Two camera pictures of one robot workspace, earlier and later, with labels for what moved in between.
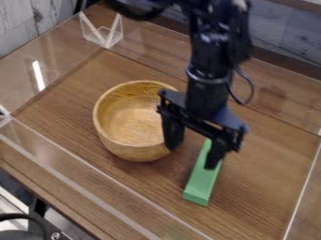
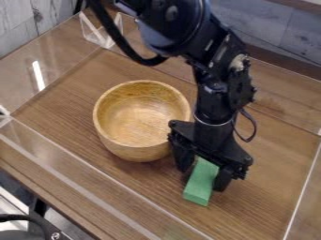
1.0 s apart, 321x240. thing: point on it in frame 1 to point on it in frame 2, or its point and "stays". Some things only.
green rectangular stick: [202, 178] stays
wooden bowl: [128, 120] stays
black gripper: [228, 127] to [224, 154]
